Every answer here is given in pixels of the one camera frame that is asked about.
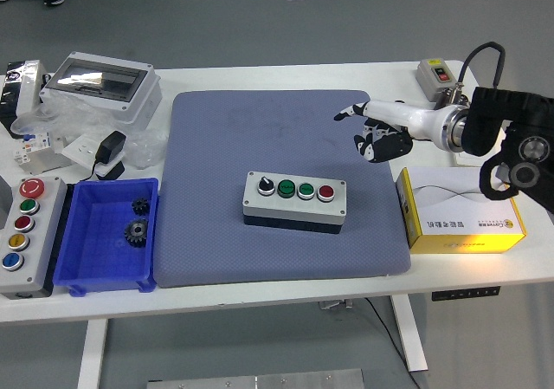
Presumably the black cable under table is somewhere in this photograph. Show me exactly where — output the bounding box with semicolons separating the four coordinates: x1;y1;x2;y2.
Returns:
363;296;423;389

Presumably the grey five-button control station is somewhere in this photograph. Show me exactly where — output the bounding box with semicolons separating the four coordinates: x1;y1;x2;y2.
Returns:
0;175;68;300

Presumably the white enclosure with clear window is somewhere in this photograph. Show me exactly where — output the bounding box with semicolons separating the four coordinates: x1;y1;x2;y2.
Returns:
39;51;164;126

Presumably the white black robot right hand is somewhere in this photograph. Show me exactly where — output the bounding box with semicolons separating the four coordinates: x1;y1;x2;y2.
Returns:
333;99;451;165

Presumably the white circuit breaker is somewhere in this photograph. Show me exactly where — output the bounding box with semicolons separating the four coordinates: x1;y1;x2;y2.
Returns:
12;129;73;176

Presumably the white wall socket plate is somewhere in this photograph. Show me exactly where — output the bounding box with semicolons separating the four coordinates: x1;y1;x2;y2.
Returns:
61;133;125;178

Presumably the grey four-button control box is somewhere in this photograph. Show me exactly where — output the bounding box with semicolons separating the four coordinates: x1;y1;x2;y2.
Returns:
242;171;348;234

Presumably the black desk height control panel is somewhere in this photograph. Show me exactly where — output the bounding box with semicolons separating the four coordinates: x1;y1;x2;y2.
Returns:
431;285;502;302

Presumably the large black bevel gear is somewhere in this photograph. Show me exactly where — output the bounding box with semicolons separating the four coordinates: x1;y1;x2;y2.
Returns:
123;217;151;248

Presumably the white table leg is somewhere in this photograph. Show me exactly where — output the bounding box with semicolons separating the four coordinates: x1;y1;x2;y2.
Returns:
77;318;108;389
390;294;429;373

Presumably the grey metal plate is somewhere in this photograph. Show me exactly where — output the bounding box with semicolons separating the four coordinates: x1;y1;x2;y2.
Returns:
145;367;364;389

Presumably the grey two-button switch box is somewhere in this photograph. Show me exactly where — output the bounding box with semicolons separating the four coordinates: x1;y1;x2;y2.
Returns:
415;58;460;103

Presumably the clear plastic bag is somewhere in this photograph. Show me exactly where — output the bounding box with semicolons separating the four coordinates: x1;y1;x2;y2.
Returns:
10;94;170;172

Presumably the yellow and white cardboard box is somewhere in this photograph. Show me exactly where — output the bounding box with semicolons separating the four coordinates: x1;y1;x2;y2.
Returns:
396;166;528;255

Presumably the black power adapter with cord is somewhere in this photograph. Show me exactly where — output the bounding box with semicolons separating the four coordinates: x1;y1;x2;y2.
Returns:
80;130;127;181

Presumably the blue-grey fabric mat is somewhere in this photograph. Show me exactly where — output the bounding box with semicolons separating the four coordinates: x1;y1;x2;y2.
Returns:
153;88;412;289

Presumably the blue plastic bin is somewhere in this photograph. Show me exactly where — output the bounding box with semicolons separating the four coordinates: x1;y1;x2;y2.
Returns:
52;177;160;297

